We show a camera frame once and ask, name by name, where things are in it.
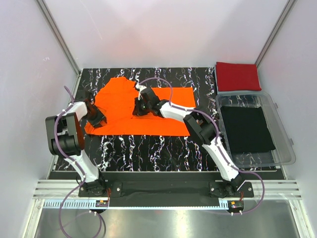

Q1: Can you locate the black folded t-shirt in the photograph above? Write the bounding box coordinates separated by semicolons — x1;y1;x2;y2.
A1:
220;106;275;154

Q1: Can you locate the left aluminium frame post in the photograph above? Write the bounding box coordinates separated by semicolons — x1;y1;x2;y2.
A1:
35;0;81;76

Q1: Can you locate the orange t-shirt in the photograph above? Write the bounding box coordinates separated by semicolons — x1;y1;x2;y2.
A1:
85;77;189;136

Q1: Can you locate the red folded t-shirt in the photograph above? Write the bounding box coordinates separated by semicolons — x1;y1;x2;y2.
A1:
215;62;262;92

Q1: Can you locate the aluminium frame post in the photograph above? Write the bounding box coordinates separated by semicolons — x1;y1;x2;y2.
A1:
255;0;297;68
35;0;81;76

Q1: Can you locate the right aluminium frame post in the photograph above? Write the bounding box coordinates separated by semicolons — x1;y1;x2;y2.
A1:
255;0;297;68

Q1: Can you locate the aluminium extrusion rail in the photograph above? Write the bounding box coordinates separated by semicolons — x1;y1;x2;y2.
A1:
33;179;302;200

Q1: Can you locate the slotted cable duct rail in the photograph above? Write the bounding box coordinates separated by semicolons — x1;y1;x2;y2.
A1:
43;199;245;209

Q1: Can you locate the clear plastic bin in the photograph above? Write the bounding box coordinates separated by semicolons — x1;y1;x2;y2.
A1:
216;92;296;168

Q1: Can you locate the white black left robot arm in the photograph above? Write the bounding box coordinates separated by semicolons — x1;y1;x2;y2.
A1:
45;90;108;197

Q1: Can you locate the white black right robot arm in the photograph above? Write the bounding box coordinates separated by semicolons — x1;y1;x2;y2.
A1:
133;83;245;197

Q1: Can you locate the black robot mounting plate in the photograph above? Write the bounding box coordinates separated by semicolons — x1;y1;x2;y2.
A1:
78;180;254;198

